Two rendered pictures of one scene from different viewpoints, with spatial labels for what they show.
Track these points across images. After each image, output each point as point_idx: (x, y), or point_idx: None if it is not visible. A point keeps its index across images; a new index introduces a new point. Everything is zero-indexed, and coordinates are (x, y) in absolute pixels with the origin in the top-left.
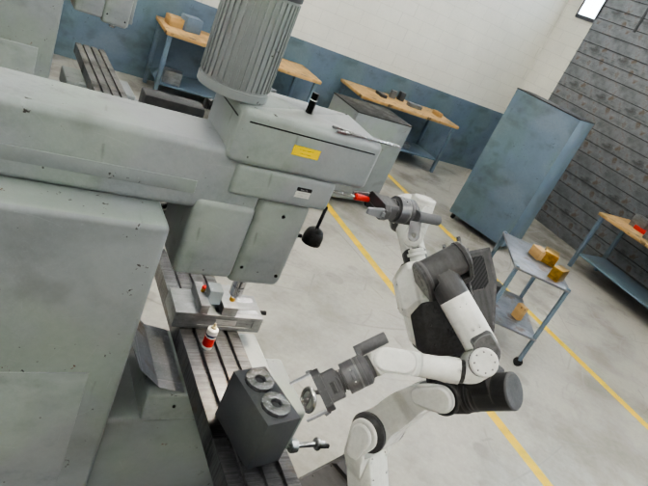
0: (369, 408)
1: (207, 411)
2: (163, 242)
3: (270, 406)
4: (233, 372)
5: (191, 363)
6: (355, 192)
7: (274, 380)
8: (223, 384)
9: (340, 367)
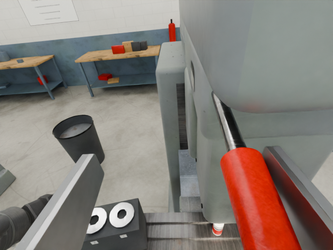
0: None
1: (148, 215)
2: (156, 81)
3: (93, 213)
4: (137, 198)
5: (194, 213)
6: (268, 153)
7: (120, 231)
8: (173, 234)
9: (16, 207)
